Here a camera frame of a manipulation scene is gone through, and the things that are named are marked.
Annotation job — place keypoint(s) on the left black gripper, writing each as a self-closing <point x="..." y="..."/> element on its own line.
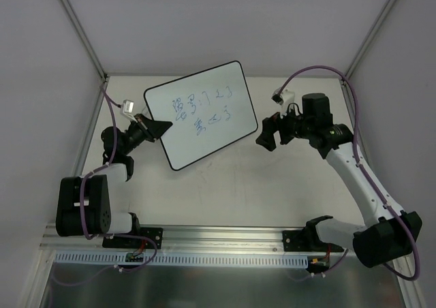
<point x="145" y="127"/>

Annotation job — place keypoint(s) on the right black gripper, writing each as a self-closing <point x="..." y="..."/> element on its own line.
<point x="281" y="127"/>

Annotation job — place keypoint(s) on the white whiteboard with black rim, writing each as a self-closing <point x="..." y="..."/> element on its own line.
<point x="209" y="110"/>

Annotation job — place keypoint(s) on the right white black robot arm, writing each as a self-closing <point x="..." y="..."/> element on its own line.
<point x="388" y="231"/>

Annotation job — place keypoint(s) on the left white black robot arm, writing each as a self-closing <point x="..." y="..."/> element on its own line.
<point x="86" y="204"/>

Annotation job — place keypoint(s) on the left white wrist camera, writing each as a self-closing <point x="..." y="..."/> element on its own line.
<point x="127" y="109"/>

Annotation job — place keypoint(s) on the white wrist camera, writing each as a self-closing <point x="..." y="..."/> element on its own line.
<point x="127" y="109"/>
<point x="286" y="99"/>

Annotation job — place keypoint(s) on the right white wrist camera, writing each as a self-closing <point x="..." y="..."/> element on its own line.
<point x="286" y="99"/>

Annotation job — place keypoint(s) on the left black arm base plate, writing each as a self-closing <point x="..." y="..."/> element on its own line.
<point x="142" y="237"/>

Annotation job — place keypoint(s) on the aluminium mounting rail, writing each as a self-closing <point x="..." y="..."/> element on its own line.
<point x="198" y="239"/>

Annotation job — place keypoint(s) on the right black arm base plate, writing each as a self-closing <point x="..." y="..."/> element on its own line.
<point x="302" y="241"/>

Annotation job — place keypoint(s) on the white slotted cable duct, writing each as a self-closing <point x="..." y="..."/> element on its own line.
<point x="182" y="259"/>

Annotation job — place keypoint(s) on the left aluminium frame post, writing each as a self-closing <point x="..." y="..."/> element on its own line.
<point x="83" y="38"/>

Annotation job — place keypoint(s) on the aluminium frame post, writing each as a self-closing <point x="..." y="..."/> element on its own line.
<point x="83" y="38"/>
<point x="369" y="38"/>

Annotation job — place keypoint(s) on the right aluminium frame post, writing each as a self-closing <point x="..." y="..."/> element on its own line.
<point x="369" y="38"/>

